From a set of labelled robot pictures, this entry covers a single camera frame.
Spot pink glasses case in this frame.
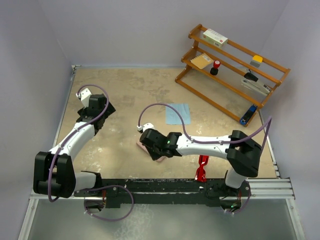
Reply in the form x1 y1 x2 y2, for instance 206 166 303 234
136 141 167 163

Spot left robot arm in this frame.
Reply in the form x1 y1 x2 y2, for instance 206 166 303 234
33 88 116 198

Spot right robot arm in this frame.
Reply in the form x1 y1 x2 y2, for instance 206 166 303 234
139 128 262 196

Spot red sunglasses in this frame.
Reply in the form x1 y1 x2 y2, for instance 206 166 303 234
194 155 209 183

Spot blue cleaning cloth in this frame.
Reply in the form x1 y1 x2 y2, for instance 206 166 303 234
165 102 192 125

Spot red black stamp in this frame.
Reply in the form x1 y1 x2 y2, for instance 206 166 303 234
210 60 221 76

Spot blue stapler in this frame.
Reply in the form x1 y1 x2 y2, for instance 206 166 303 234
239 104 257 125

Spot brown envelope packet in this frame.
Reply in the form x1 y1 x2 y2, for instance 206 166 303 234
190 53 214 69

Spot wooden three-tier shelf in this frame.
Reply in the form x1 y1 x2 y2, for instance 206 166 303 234
175 24 291 127

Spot black stapler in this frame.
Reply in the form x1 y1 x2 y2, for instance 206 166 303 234
244 71 259 82

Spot white green box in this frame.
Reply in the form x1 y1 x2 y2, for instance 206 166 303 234
202 28 229 49

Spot yellow grey sponge block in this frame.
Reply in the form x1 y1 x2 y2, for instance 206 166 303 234
250 55 263 68

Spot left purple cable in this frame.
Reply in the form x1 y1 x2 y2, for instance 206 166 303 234
47 84 135 222

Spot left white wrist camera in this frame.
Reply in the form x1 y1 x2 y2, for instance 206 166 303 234
75 88 92 108

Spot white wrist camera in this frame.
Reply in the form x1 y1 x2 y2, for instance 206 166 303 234
75 88 92 108
137 122 155 134

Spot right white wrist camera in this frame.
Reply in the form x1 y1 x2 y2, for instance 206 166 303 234
137 122 155 134

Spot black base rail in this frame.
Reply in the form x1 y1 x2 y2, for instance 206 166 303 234
73 177 252 209

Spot aluminium frame rail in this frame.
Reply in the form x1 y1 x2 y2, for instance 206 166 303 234
248 178 295 200

